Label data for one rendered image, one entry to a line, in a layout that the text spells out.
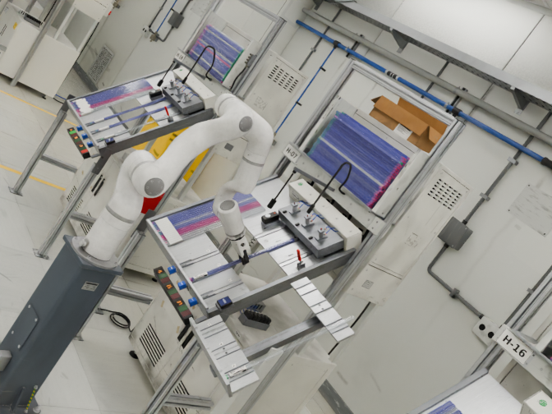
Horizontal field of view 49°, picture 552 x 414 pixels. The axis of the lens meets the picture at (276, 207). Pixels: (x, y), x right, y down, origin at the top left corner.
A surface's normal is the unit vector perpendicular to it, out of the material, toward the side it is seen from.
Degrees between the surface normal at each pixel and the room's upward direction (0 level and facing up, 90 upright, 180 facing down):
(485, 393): 44
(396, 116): 80
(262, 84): 90
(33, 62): 90
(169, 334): 90
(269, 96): 90
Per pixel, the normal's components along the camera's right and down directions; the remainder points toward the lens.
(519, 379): -0.65, -0.31
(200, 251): -0.03, -0.80
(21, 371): 0.57, 0.55
